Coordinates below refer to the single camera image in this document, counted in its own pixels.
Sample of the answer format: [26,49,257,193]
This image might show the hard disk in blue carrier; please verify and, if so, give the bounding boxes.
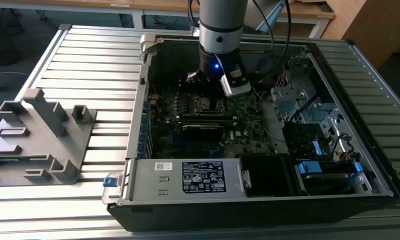
[294,160,366,196]

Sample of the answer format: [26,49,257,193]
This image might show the multicolour power wires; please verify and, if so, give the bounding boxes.
[340,149,361,163]

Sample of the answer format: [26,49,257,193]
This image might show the black data cable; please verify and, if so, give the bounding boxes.
[289,89,320,125]

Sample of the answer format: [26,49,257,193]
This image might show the black open PC case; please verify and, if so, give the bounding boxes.
[101,33,400,233]

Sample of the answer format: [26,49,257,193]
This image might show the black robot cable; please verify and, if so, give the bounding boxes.
[254,0,292,77]
[249,0,274,76]

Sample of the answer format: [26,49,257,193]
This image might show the green Dell motherboard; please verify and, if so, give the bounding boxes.
[148,84,288,161]

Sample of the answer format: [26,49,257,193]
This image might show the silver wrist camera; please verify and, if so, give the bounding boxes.
[218,63,253,98]

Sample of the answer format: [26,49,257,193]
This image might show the wooden cabinet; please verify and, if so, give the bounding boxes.
[321,0,400,70]

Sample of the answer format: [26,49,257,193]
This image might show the wooden desk white frame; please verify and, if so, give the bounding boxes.
[129,0,337,39]
[0,0,144,29]

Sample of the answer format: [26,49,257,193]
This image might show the blue case release latch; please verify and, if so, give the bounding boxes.
[102,176,118,188]

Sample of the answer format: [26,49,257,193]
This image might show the grey power supply unit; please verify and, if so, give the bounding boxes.
[118,157,248,201]

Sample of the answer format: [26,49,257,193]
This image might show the green RAM stick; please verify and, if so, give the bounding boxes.
[0,155,30,162]

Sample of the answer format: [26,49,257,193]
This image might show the graphics card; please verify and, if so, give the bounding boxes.
[181,123,225,148]

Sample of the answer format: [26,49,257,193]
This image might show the chipset heatsink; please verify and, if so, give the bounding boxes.
[224,143,245,156]

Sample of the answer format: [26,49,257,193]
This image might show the blue disk carrier latch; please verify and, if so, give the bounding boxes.
[310,140,324,156]

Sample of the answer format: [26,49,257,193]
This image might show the silver metal disk bay cage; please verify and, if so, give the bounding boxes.
[269,67,321,126]

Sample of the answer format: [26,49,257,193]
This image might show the grey plastic parts rack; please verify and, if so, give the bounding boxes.
[0,87,98,187]

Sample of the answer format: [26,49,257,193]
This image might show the black office chair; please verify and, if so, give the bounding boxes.
[0,7,26,67]

